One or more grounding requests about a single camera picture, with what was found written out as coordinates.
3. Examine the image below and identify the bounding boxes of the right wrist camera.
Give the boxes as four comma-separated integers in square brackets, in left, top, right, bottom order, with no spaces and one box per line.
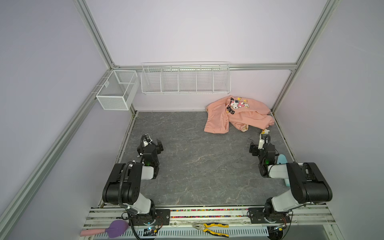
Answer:
[258,134,268,150]

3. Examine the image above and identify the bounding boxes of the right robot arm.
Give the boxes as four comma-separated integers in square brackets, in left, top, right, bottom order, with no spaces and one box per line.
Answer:
[249,134,333,223]

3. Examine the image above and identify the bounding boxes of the teal silicone spatula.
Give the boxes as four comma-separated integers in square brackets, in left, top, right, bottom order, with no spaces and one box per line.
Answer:
[277,154,291,187]

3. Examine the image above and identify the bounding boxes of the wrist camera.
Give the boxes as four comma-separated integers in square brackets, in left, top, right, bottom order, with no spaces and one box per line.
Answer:
[143,136,153,147]
[258,134,268,150]

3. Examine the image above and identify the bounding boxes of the white slotted cable duct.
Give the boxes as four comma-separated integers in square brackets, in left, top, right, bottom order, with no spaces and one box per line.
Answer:
[135,226,269,240]

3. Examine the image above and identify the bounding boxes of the white wire shelf basket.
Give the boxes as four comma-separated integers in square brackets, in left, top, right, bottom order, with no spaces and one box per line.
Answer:
[141,62,232,95]

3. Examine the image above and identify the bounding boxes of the yellow handled pliers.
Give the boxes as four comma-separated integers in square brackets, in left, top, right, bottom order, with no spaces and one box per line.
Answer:
[192,223,230,238]

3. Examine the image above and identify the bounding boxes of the pink Snoopy zip jacket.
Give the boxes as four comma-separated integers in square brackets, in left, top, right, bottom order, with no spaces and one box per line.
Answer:
[204,96,275,134]

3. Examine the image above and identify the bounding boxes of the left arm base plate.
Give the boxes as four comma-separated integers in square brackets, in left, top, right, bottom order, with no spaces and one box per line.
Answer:
[130,209,171,226]

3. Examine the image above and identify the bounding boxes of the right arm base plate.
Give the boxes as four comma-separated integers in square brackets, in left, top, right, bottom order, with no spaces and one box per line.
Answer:
[247,207,291,224]

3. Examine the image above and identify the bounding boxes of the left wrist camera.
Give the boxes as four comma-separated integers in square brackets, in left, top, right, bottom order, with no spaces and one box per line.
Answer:
[143,136,153,147]

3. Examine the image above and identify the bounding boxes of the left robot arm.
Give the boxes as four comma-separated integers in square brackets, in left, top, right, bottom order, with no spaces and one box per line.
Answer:
[102,134,164,219]

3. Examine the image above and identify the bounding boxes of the white mesh box basket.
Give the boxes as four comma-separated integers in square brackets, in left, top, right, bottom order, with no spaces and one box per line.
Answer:
[96,70,140,111]

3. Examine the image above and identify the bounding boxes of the small green circuit board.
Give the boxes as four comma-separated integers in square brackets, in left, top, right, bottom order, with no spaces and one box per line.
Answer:
[143,228,158,237]

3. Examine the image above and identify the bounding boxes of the purple pink silicone spatula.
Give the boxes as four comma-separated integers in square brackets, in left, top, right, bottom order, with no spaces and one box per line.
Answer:
[80,220,129,239]

